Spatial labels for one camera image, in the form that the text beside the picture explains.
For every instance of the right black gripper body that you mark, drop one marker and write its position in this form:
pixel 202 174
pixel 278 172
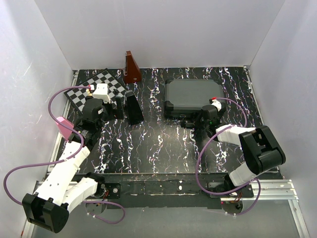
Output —
pixel 200 123

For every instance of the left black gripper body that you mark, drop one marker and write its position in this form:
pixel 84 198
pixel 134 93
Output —
pixel 104 118

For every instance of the black poker chip case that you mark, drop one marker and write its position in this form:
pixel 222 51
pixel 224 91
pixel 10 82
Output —
pixel 184 98

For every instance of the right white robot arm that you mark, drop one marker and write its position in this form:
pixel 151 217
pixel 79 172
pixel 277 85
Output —
pixel 260 148

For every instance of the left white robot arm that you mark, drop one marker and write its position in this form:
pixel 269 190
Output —
pixel 51 204

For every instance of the black white chessboard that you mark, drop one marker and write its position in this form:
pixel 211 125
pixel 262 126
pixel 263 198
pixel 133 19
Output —
pixel 77 96

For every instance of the pink metronome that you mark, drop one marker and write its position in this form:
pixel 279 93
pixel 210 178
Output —
pixel 65 133

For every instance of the brown wooden metronome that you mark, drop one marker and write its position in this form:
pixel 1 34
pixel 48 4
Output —
pixel 132 73

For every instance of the black front mounting bar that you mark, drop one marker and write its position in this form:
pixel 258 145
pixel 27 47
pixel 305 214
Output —
pixel 158 191

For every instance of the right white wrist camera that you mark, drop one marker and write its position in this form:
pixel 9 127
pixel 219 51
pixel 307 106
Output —
pixel 216 103

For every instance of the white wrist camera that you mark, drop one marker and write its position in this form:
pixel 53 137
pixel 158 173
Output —
pixel 100 91
pixel 216 103

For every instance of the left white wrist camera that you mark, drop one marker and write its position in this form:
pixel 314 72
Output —
pixel 100 91

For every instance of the aluminium rail frame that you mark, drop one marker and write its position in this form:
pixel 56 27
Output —
pixel 268 207

